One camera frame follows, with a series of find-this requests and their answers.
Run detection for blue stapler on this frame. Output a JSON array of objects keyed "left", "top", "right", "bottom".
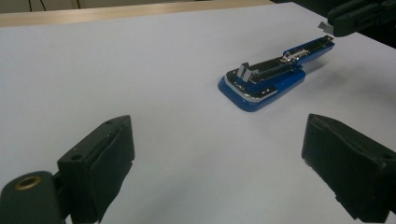
[{"left": 217, "top": 35, "right": 336, "bottom": 113}]

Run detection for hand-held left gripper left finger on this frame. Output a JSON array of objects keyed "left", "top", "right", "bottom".
[{"left": 57, "top": 114, "right": 136, "bottom": 224}]

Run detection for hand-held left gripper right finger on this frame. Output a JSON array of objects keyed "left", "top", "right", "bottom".
[{"left": 301, "top": 113, "right": 396, "bottom": 224}]

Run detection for wooden table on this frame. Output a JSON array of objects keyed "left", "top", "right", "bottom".
[{"left": 0, "top": 0, "right": 276, "bottom": 29}]

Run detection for white table board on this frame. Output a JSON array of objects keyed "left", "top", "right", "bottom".
[{"left": 0, "top": 1, "right": 396, "bottom": 224}]

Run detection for silver staple strip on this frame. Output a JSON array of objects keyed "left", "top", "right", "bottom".
[{"left": 317, "top": 21, "right": 335, "bottom": 35}]

